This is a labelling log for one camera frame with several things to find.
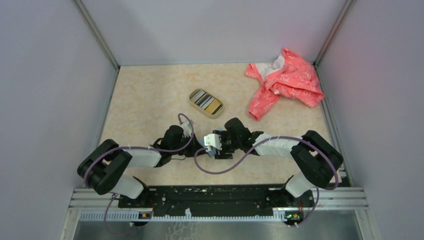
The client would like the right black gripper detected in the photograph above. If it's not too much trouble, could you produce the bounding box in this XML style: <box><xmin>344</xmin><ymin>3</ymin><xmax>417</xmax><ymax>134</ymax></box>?
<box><xmin>214</xmin><ymin>131</ymin><xmax>242</xmax><ymax>159</ymax></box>

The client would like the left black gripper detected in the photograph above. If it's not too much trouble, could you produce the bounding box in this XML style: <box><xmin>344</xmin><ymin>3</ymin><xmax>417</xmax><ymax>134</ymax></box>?
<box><xmin>171</xmin><ymin>132</ymin><xmax>208</xmax><ymax>157</ymax></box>

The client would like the beige card holder wallet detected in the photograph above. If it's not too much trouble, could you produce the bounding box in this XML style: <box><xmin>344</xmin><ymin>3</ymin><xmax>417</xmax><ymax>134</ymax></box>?
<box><xmin>199</xmin><ymin>139</ymin><xmax>217</xmax><ymax>158</ymax></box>

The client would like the beige tray of cards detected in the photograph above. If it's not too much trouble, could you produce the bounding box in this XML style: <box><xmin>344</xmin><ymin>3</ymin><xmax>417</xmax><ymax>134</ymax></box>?
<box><xmin>188</xmin><ymin>88</ymin><xmax>225</xmax><ymax>119</ymax></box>

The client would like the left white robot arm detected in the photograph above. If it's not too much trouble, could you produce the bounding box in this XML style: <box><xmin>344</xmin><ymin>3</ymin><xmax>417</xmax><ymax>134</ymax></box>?
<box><xmin>77</xmin><ymin>125</ymin><xmax>203</xmax><ymax>207</ymax></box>

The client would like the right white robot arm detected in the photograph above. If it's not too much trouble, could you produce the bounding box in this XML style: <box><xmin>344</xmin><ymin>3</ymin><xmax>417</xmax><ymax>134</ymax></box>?
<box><xmin>203</xmin><ymin>117</ymin><xmax>344</xmax><ymax>206</ymax></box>

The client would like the pink crumpled cloth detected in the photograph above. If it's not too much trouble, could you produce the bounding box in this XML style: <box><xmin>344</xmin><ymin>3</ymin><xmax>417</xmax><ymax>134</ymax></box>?
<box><xmin>244</xmin><ymin>47</ymin><xmax>325</xmax><ymax>121</ymax></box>

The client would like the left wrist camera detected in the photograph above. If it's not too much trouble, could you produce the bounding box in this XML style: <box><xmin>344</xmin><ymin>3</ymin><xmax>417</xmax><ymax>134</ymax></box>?
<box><xmin>180</xmin><ymin>120</ymin><xmax>193</xmax><ymax>138</ymax></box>

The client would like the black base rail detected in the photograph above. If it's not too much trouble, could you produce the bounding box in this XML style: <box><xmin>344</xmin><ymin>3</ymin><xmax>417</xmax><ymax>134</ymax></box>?
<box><xmin>118</xmin><ymin>184</ymin><xmax>315</xmax><ymax>217</ymax></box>

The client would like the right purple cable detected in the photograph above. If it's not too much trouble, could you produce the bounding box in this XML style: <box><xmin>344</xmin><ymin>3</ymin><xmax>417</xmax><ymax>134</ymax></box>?
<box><xmin>193</xmin><ymin>135</ymin><xmax>340</xmax><ymax>227</ymax></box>

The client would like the purple cable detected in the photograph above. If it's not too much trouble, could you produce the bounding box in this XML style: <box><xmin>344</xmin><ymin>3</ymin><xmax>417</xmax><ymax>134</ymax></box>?
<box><xmin>193</xmin><ymin>135</ymin><xmax>340</xmax><ymax>227</ymax></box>
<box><xmin>82</xmin><ymin>113</ymin><xmax>196</xmax><ymax>236</ymax></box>

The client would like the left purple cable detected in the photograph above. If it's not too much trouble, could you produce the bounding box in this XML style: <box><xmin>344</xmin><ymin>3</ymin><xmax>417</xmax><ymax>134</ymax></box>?
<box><xmin>82</xmin><ymin>113</ymin><xmax>196</xmax><ymax>236</ymax></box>

